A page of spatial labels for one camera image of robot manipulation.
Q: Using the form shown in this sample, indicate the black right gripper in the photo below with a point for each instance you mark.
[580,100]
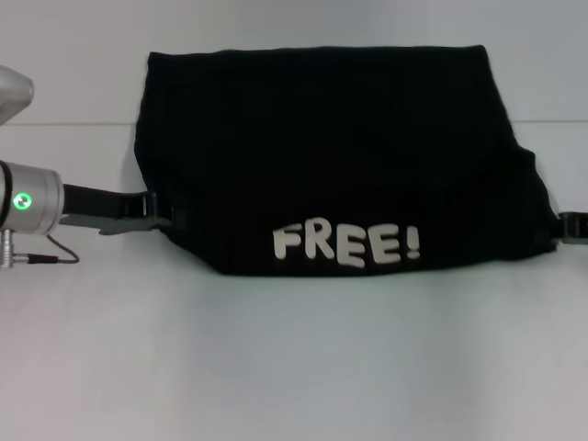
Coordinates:
[580,227]

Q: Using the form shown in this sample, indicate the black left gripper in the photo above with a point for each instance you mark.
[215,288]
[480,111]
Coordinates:
[105,211]

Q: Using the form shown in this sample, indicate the black shirt with FREE print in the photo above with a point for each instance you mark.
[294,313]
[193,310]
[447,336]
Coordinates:
[331,161]

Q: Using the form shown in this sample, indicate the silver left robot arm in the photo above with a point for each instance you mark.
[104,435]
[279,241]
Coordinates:
[27,202]

